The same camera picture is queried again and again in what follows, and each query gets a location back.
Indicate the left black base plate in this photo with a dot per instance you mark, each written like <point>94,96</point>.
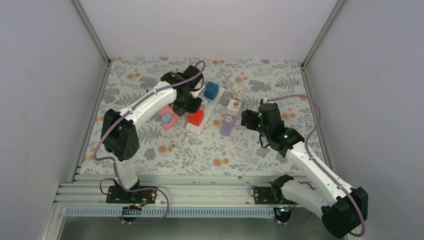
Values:
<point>117,195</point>

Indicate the floral patterned table mat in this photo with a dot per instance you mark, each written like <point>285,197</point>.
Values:
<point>209,153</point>

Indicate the blue cube socket adapter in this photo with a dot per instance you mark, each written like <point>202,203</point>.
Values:
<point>211,91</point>

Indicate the red cube socket adapter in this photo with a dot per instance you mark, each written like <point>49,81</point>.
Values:
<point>196,118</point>

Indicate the light blue small adapter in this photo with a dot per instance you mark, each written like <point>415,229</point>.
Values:
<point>166,119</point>

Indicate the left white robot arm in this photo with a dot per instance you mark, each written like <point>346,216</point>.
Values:
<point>119,133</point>

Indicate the white cube adapter with cord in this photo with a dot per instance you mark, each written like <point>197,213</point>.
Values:
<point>234,107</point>

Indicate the purple power strip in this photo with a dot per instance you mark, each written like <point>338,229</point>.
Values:
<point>227,125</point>

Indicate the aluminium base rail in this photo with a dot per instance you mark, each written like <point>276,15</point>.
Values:
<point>181,194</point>

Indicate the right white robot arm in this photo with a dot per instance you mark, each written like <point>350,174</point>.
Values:
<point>341,207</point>

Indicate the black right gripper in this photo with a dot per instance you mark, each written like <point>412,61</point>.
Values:
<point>249,117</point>

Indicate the pink triangular power strip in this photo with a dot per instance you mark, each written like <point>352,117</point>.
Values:
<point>175,118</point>

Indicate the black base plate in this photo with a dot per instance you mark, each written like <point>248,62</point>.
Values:
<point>264,196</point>
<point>117,195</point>

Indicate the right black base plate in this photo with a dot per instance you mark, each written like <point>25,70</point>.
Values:
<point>264,196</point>

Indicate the white multicolour power strip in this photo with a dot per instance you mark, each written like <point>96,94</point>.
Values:
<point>208,109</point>

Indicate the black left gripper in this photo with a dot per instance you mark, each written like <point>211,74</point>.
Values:
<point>192,109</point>

